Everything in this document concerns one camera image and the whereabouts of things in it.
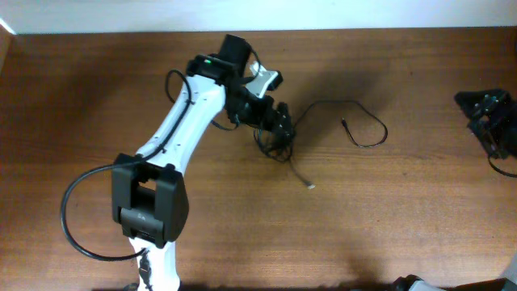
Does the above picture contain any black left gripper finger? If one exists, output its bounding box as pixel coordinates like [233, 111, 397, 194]
[273, 102, 292, 123]
[264, 121, 294, 142]

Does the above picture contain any separated black usb cable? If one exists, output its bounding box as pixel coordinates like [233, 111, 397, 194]
[292, 99, 389, 149]

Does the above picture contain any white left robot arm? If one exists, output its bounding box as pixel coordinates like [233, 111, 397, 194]
[111, 35, 294, 290]

